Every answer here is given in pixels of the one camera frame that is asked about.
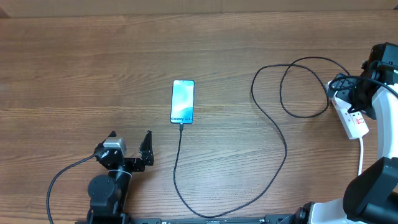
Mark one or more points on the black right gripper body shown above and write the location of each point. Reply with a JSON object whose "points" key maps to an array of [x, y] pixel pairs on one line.
{"points": [[360, 101]]}

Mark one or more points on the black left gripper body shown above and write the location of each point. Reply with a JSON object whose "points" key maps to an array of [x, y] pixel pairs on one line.
{"points": [[134, 165]]}

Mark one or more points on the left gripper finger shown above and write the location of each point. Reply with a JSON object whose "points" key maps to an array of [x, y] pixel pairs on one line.
{"points": [[146, 149], [112, 134]]}

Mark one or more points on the white power strip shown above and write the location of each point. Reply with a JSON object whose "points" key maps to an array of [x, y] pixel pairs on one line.
{"points": [[353, 123]]}

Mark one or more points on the Galaxy smartphone blue screen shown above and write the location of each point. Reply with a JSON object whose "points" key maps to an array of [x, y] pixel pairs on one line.
{"points": [[182, 102]]}

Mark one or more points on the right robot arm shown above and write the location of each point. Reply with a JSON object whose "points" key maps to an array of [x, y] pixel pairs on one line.
{"points": [[370, 197]]}

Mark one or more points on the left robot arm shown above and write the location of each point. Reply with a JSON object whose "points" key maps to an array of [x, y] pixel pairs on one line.
{"points": [[108, 193]]}

